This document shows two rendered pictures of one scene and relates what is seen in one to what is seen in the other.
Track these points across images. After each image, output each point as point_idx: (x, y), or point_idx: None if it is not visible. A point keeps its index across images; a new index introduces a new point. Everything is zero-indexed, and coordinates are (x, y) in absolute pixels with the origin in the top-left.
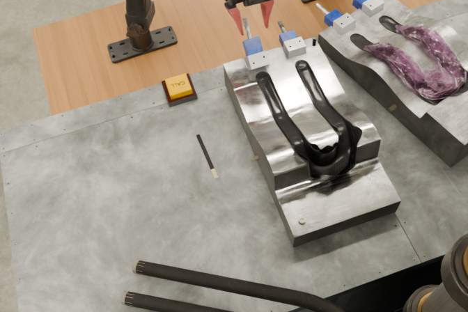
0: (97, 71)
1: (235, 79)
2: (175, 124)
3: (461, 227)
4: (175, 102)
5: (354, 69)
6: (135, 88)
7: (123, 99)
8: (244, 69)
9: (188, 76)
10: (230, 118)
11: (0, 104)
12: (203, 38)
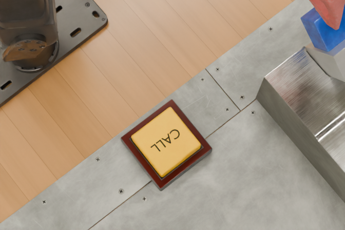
0: None
1: (308, 111)
2: (191, 229)
3: None
4: (173, 180)
5: None
6: (64, 166)
7: (50, 202)
8: (319, 78)
9: (175, 109)
10: (300, 177)
11: None
12: None
